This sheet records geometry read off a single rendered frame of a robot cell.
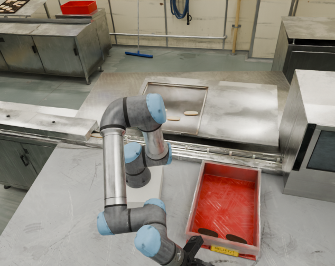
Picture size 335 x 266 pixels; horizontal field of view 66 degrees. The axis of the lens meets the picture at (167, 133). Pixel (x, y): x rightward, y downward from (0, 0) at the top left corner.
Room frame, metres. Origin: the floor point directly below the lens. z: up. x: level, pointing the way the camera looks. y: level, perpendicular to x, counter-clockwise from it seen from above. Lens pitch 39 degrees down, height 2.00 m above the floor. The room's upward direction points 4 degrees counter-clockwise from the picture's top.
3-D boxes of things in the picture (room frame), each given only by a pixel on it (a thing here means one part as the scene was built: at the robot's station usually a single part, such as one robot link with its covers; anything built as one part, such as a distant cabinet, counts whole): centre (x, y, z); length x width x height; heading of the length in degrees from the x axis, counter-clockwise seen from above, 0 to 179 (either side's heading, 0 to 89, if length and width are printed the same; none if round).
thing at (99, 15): (4.92, 1.37, 0.44); 0.70 x 0.55 x 0.87; 72
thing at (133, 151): (0.99, 0.19, 1.05); 0.13 x 0.12 x 0.14; 91
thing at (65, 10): (4.92, 1.37, 0.93); 0.51 x 0.36 x 0.13; 76
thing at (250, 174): (0.79, -0.27, 0.88); 0.49 x 0.34 x 0.10; 162
